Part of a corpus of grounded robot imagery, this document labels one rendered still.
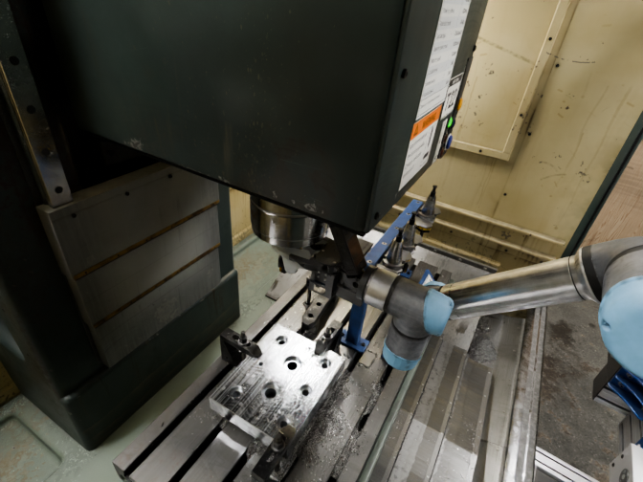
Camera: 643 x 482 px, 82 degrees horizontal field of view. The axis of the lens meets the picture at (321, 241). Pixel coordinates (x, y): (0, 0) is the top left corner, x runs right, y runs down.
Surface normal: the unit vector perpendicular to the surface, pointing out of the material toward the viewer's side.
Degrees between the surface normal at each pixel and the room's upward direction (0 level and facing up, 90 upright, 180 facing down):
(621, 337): 86
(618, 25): 90
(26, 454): 0
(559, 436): 0
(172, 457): 0
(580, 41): 90
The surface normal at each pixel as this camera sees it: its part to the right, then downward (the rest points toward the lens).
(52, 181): 0.86, 0.34
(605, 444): 0.08, -0.82
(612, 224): -0.55, 0.43
